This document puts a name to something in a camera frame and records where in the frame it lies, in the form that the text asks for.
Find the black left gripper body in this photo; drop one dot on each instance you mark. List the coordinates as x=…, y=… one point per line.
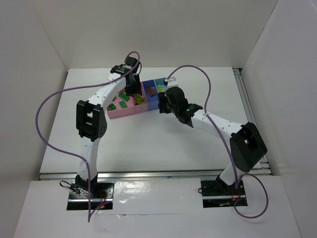
x=134, y=84

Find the light blue bin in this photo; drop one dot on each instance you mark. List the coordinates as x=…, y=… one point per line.
x=161, y=82

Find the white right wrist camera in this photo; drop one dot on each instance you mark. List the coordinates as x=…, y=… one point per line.
x=171, y=82

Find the large pink bin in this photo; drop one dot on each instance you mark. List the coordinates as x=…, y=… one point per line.
x=121, y=112

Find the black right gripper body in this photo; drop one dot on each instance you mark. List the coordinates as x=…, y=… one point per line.
x=163, y=103

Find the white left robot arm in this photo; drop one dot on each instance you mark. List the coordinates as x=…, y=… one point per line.
x=91, y=118

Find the yellow-green lego brick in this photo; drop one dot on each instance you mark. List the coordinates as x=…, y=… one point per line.
x=139, y=100

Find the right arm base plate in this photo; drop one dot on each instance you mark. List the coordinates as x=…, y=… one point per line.
x=214, y=197

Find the pale green long lego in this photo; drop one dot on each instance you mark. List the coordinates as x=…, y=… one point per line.
x=160, y=89

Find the aluminium side rail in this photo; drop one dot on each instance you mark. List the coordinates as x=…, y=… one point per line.
x=262, y=167

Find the dark green lego brick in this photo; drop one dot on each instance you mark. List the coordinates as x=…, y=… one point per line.
x=122, y=104

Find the orange lego plate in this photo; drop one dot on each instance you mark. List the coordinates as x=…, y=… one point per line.
x=150, y=91

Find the small pink bin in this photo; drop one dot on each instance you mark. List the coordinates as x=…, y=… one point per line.
x=141, y=108

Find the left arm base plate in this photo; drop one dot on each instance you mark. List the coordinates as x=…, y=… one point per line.
x=101, y=197

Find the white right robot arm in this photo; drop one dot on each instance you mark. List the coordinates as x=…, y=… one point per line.
x=243, y=142

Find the aluminium front rail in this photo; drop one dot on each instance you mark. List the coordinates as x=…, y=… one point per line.
x=137, y=175

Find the dark green double lego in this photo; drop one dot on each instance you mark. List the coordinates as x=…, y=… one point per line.
x=124, y=97

